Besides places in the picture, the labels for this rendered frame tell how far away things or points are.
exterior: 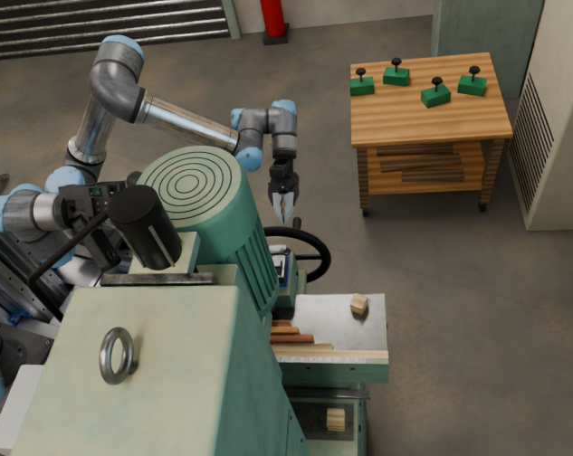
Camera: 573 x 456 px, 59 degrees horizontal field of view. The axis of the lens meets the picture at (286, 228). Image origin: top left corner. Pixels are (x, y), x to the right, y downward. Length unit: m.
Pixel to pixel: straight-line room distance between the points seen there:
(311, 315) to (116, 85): 0.74
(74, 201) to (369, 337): 0.72
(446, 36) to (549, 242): 1.19
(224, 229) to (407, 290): 1.70
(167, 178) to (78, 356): 0.29
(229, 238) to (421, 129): 1.60
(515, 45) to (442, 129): 0.96
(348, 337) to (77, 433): 0.78
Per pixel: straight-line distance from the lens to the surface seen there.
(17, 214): 1.09
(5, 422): 0.70
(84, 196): 1.01
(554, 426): 2.20
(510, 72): 3.18
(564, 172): 2.34
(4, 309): 1.81
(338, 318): 1.27
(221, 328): 0.59
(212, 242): 0.73
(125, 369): 0.58
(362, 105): 2.38
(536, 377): 2.26
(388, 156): 2.63
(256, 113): 1.50
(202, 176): 0.76
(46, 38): 4.60
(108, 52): 1.43
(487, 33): 3.01
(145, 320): 0.62
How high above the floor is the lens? 2.02
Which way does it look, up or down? 51 degrees down
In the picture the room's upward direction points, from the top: 14 degrees counter-clockwise
